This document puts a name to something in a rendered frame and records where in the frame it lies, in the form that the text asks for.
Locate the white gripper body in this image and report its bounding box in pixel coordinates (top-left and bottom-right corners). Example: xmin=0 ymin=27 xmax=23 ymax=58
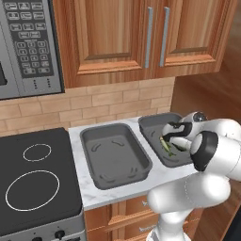
xmin=161 ymin=120 xmax=193 ymax=143

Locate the yellow green squash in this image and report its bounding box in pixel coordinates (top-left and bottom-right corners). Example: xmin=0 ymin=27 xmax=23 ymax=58
xmin=159 ymin=136 xmax=178 ymax=157

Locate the grey tupperware tray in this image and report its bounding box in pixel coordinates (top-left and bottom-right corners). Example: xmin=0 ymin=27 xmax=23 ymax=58
xmin=79 ymin=122 xmax=153 ymax=191
xmin=137 ymin=111 xmax=201 ymax=169

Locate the wooden drawer front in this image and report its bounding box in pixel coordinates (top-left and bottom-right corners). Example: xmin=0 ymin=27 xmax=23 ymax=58
xmin=124 ymin=195 xmax=153 ymax=218
xmin=123 ymin=215 xmax=162 ymax=241

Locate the wooden cupboard door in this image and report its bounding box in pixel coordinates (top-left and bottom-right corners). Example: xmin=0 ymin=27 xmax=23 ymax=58
xmin=153 ymin=0 xmax=238 ymax=79
xmin=52 ymin=0 xmax=155 ymax=89

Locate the black hob stove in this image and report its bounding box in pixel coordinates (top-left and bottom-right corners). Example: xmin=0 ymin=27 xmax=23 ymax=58
xmin=0 ymin=126 xmax=88 ymax=241

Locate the grey microwave oven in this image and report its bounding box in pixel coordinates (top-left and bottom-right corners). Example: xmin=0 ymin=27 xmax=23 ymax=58
xmin=0 ymin=0 xmax=66 ymax=101

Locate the silver cupboard handle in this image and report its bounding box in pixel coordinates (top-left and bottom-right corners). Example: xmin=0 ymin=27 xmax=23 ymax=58
xmin=158 ymin=6 xmax=170 ymax=68
xmin=144 ymin=6 xmax=154 ymax=70

